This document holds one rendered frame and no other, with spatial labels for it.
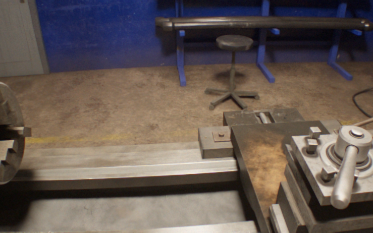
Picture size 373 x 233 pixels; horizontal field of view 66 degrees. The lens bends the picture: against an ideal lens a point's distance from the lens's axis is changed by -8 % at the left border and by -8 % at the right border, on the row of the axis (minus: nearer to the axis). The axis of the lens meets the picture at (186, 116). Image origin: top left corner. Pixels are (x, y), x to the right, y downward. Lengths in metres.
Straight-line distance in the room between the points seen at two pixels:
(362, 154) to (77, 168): 0.80
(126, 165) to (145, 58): 2.95
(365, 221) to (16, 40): 3.93
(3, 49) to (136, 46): 1.66
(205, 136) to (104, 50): 2.96
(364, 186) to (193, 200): 0.62
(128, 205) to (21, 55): 3.33
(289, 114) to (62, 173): 0.85
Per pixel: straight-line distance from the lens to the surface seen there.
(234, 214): 1.02
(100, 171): 1.00
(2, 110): 0.78
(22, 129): 0.84
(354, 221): 0.62
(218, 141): 1.03
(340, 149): 0.58
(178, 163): 0.98
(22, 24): 4.02
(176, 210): 1.02
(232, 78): 2.98
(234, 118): 1.16
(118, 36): 3.80
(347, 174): 0.49
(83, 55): 3.96
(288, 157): 0.67
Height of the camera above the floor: 1.49
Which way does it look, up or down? 32 degrees down
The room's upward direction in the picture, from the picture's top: 1 degrees counter-clockwise
